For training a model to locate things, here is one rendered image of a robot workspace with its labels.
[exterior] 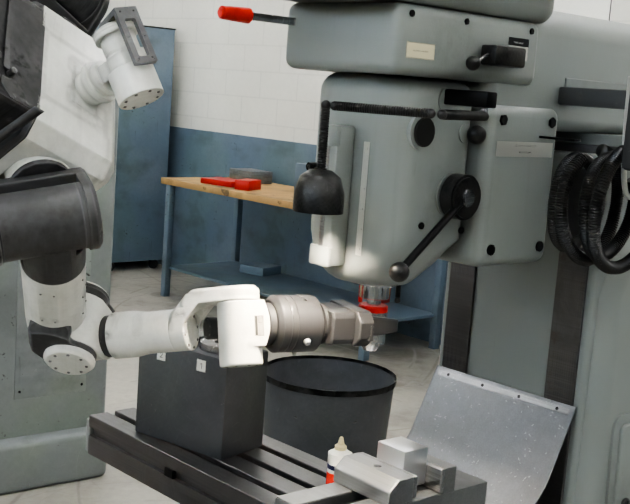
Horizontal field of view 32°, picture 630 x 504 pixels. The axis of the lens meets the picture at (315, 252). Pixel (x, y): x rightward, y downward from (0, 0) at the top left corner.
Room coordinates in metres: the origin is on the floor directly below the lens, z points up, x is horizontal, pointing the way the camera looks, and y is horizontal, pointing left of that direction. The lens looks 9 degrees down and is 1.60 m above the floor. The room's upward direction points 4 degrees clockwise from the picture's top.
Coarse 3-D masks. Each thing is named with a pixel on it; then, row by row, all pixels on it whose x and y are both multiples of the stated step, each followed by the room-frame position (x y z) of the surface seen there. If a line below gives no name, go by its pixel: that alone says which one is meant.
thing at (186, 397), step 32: (192, 352) 1.93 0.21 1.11; (160, 384) 1.97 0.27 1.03; (192, 384) 1.92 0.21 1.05; (224, 384) 1.88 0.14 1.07; (256, 384) 1.95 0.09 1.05; (160, 416) 1.97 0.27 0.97; (192, 416) 1.92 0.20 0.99; (224, 416) 1.88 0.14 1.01; (256, 416) 1.95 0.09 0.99; (192, 448) 1.92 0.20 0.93; (224, 448) 1.88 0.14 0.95
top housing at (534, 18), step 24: (288, 0) 1.68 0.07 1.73; (312, 0) 1.65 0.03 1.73; (336, 0) 1.61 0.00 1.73; (360, 0) 1.58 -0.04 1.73; (384, 0) 1.55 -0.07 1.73; (408, 0) 1.55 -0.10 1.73; (432, 0) 1.57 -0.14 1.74; (456, 0) 1.60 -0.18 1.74; (480, 0) 1.63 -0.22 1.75; (504, 0) 1.67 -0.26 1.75; (528, 0) 1.71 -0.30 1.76; (552, 0) 1.76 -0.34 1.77
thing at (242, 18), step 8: (224, 8) 1.59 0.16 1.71; (232, 8) 1.60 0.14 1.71; (240, 8) 1.61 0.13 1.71; (248, 8) 1.62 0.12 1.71; (224, 16) 1.59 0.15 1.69; (232, 16) 1.60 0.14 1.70; (240, 16) 1.60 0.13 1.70; (248, 16) 1.61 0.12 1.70; (256, 16) 1.63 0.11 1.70; (264, 16) 1.64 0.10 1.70; (272, 16) 1.65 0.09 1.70; (280, 16) 1.67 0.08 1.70; (288, 24) 1.68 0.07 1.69
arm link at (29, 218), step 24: (24, 192) 1.41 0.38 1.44; (48, 192) 1.41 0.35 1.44; (72, 192) 1.42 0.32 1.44; (0, 216) 1.37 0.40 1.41; (24, 216) 1.38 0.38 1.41; (48, 216) 1.39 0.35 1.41; (72, 216) 1.40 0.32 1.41; (0, 240) 1.38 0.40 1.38; (24, 240) 1.38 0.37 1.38; (48, 240) 1.39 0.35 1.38; (72, 240) 1.41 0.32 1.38; (24, 264) 1.46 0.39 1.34; (48, 264) 1.43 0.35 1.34; (72, 264) 1.45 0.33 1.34
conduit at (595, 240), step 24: (576, 168) 1.69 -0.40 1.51; (600, 168) 1.68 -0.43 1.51; (552, 192) 1.71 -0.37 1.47; (600, 192) 1.63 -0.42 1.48; (552, 216) 1.71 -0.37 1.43; (600, 216) 1.63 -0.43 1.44; (552, 240) 1.73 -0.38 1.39; (576, 240) 1.77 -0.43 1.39; (600, 240) 1.64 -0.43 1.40; (624, 240) 1.74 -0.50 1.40; (600, 264) 1.66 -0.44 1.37; (624, 264) 1.70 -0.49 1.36
